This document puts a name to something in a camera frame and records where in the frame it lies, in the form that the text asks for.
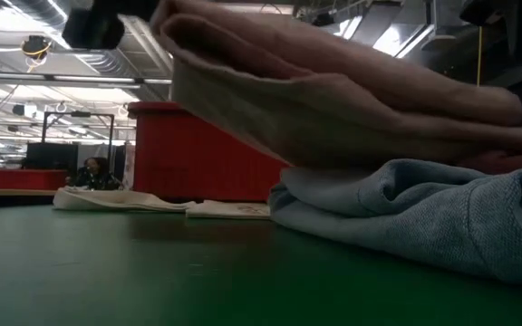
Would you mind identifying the white printed tote bag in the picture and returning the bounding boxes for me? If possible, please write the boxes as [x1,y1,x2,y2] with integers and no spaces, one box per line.
[52,186,272,221]

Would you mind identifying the pink garment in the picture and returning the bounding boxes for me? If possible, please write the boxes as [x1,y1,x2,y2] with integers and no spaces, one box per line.
[150,0,522,172]

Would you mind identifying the light blue jeans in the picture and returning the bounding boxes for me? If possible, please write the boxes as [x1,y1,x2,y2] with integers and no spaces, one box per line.
[268,158,522,286]

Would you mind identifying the red plastic laundry bin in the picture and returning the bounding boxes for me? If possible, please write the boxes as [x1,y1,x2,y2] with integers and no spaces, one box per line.
[127,101,289,204]

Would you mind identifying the grey ceiling pipe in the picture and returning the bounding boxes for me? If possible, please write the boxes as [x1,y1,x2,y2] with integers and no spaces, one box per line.
[0,72,174,90]

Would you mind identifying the black screen panel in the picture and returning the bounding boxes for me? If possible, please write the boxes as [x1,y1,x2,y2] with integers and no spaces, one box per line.
[24,141,80,171]

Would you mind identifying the person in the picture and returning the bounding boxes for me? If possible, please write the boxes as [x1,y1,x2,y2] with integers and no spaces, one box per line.
[64,156,125,192]

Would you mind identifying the red counter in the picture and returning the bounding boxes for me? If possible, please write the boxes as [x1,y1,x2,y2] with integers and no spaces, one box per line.
[0,167,71,192]

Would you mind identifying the green table mat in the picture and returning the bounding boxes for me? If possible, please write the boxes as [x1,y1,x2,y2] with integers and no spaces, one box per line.
[0,203,522,326]

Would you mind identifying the yellow cable reel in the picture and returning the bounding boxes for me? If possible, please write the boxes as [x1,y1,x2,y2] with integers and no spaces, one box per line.
[20,34,54,73]

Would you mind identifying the black metal stand frame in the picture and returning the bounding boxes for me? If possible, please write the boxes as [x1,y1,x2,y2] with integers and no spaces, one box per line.
[42,110,116,159]

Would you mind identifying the yellow cable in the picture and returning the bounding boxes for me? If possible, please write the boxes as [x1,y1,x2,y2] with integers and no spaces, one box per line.
[476,25,484,87]

